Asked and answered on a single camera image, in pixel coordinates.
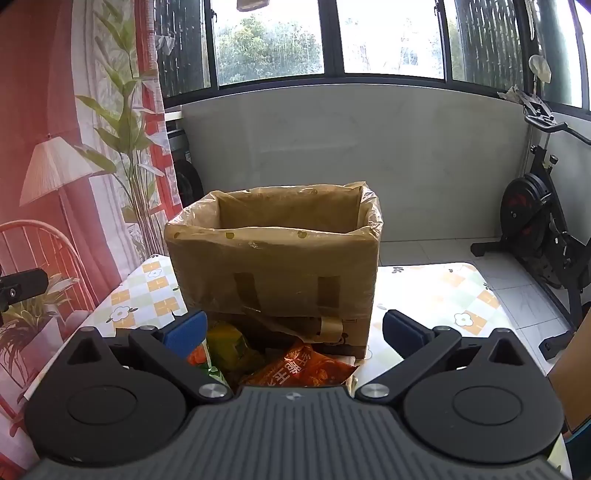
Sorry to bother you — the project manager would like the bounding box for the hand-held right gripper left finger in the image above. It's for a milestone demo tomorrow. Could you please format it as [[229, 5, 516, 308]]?
[[60, 310, 234, 405]]

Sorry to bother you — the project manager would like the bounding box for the white plastic bag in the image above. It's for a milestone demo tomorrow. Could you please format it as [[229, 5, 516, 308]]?
[[529, 54, 553, 85]]

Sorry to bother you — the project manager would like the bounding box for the black framed window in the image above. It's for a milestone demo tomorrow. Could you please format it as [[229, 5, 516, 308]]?
[[154, 0, 591, 109]]

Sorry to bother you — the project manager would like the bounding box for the checked floral tablecloth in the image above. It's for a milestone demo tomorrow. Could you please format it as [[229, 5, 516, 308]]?
[[21, 254, 575, 480]]

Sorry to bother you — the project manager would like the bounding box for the printed room scene curtain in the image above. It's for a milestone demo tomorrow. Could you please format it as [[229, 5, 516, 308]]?
[[0, 0, 183, 467]]

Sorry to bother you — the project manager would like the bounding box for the brown cardboard panel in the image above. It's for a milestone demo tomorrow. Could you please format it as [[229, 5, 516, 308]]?
[[549, 318, 591, 432]]

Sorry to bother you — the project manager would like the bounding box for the yellow snack packet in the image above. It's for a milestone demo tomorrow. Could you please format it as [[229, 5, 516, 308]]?
[[187, 320, 266, 393]]

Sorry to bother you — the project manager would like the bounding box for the black wheel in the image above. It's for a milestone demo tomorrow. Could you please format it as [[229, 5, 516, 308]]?
[[175, 159, 205, 208]]

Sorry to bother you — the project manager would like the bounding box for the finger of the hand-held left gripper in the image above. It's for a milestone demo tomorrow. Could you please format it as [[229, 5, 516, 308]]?
[[0, 270, 48, 311]]

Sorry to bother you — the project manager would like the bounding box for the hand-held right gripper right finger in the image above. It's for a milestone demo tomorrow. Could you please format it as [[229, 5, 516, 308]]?
[[355, 309, 532, 403]]

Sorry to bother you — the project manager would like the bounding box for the plastic-lined cardboard box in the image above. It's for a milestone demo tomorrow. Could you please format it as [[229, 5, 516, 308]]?
[[164, 181, 384, 360]]

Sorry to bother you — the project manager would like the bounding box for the orange red snack packet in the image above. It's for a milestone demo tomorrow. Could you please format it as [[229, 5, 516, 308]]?
[[240, 342, 360, 388]]

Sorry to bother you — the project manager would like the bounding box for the black exercise bike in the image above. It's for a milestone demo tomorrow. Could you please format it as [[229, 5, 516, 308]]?
[[471, 90, 591, 365]]

